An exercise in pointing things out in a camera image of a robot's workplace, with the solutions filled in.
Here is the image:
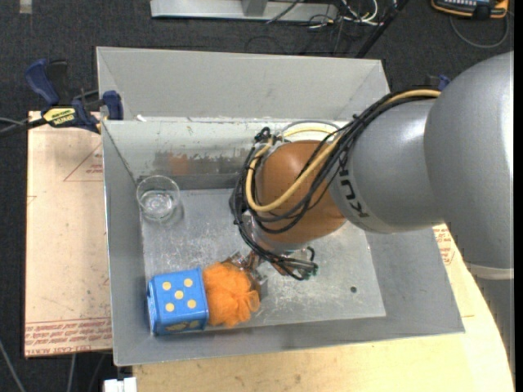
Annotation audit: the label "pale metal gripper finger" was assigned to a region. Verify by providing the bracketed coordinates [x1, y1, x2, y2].
[250, 269, 270, 298]
[228, 252, 251, 270]

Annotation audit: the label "orange mesh bath sponge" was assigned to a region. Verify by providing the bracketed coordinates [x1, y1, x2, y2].
[202, 261, 262, 328]

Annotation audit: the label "blue dice block yellow dots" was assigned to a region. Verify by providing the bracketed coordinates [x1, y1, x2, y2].
[146, 266, 210, 336]

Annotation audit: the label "clear glass cup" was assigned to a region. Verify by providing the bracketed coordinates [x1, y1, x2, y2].
[136, 175, 182, 221]

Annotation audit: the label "grey metal bin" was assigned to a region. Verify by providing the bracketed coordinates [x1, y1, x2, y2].
[96, 46, 466, 368]

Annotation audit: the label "brown cardboard board red print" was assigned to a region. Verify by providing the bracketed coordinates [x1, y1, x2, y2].
[24, 110, 477, 359]

